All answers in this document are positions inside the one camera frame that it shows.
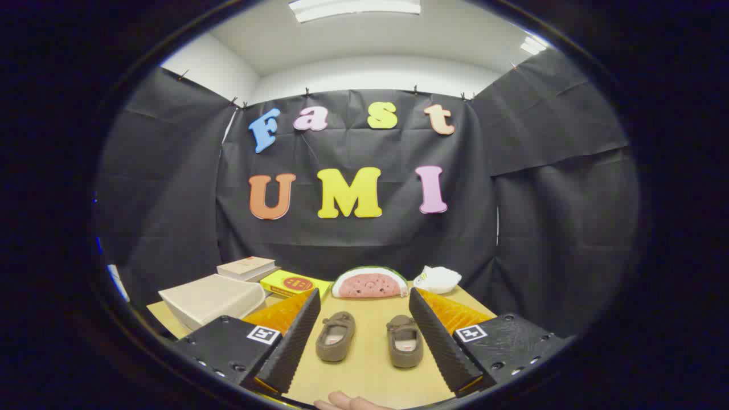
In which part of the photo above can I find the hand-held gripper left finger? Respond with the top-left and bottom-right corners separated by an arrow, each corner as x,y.
171,288 -> 322,396

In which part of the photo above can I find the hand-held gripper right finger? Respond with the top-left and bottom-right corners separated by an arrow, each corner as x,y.
408,286 -> 574,398

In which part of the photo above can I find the brown fuzzy shoe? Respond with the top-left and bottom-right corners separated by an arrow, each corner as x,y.
386,315 -> 424,369
315,311 -> 357,363

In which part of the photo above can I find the cream fabric storage box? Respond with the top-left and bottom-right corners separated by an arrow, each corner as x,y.
158,273 -> 267,332

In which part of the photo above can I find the yellow book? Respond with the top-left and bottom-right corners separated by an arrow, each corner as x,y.
260,269 -> 333,300

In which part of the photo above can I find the white plush toy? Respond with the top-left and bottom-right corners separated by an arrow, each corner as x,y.
413,265 -> 462,295

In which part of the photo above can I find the beige book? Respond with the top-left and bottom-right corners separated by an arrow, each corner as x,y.
216,256 -> 278,281

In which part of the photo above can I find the watermelon slice plush toy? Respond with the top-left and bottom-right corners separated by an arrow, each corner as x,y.
331,266 -> 409,300

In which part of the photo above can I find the ceiling light panel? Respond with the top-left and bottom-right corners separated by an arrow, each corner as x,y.
519,35 -> 548,56
288,0 -> 422,23

